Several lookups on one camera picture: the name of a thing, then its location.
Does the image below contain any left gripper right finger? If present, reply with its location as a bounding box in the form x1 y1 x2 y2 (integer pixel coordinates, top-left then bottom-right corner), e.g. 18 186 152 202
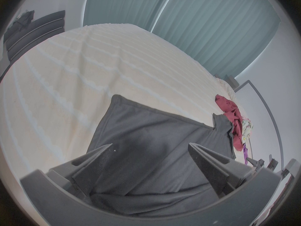
188 142 255 198

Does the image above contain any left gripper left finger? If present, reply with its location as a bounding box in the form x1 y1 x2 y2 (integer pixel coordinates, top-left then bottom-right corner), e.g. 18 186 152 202
48 143 113 197

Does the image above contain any black T-shirt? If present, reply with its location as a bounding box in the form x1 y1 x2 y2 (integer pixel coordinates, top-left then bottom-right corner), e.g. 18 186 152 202
86 94 237 216

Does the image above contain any bed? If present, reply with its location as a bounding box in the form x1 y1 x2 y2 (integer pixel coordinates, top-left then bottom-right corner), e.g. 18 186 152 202
0 23 283 192

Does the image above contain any white printed garment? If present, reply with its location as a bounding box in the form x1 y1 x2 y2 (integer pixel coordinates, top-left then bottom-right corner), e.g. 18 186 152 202
241 119 254 145

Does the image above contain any dark red garment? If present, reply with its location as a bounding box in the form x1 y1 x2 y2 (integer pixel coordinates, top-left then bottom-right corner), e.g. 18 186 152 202
215 94 244 151

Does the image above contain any cream pillow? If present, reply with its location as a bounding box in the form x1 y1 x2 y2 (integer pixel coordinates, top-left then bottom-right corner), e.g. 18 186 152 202
215 77 236 98

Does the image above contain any grey bedside table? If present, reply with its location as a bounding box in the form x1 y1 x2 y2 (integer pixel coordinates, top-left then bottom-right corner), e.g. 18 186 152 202
226 75 238 89

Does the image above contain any blue-green curtain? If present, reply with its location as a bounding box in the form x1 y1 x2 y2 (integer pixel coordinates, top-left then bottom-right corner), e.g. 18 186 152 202
83 0 178 32
152 0 282 79

